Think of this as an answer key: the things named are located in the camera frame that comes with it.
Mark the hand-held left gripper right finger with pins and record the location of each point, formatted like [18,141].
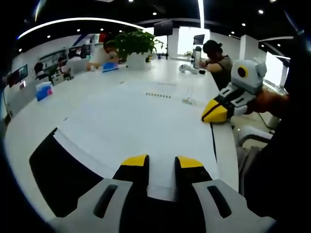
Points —
[233,208]

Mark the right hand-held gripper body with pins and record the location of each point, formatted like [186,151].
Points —
[252,77]

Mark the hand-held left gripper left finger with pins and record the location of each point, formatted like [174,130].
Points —
[97,206]

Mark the person's right hand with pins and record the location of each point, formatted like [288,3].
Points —
[263,103]

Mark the white office chair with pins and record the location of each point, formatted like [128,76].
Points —
[255,133]

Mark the white handheld device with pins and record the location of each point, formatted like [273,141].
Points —
[188,69]

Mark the grey thermos bottle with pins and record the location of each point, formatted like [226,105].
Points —
[197,57]

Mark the small hanging black monitor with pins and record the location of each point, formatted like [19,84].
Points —
[199,39]

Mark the person's black clothing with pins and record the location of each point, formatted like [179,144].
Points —
[286,157]

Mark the straight ceiling light strip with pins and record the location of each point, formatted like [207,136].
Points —
[201,13]

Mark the large hanging black monitor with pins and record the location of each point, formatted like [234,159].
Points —
[163,27]

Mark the green plant in white pot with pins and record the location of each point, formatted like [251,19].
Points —
[136,43]

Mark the blue pink tissue box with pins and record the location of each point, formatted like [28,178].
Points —
[45,92]
[110,67]

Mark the curved ceiling light strip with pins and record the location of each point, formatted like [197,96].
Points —
[73,20]

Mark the wall-mounted screen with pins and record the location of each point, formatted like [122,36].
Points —
[18,74]

